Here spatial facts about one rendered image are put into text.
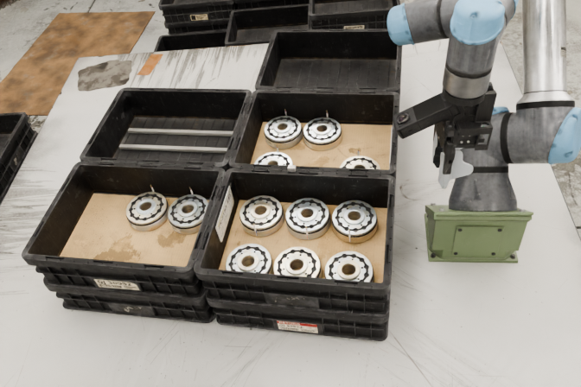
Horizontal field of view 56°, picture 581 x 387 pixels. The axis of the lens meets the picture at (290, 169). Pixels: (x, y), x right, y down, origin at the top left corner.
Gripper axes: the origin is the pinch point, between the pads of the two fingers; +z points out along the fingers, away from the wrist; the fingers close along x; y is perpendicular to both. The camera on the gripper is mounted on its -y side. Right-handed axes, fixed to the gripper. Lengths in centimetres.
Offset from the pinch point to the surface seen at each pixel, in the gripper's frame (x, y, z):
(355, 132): 38.3, -12.0, 20.6
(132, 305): -6, -68, 33
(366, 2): 167, 5, 48
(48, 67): 216, -186, 103
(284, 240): 3.8, -31.7, 23.3
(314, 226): 4.5, -24.6, 19.7
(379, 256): -2.5, -10.4, 22.5
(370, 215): 6.7, -11.6, 19.2
